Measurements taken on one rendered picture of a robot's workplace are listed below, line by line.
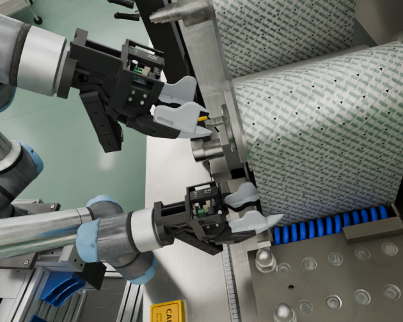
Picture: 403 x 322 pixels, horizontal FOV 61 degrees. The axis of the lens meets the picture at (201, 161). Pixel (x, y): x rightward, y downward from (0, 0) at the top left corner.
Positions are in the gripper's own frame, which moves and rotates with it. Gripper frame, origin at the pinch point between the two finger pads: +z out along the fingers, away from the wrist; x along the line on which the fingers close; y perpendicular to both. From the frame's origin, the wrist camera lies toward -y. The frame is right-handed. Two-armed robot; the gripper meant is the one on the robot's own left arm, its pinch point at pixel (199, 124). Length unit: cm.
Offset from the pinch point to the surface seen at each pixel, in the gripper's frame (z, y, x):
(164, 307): 9.2, -38.3, -13.5
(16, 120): -54, -217, 203
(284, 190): 16.5, -3.3, -6.0
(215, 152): 6.7, -6.8, 2.3
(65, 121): -16, -184, 184
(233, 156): 9.5, -5.7, 1.3
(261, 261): 16.8, -13.3, -13.9
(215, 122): 1.9, 1.5, -0.4
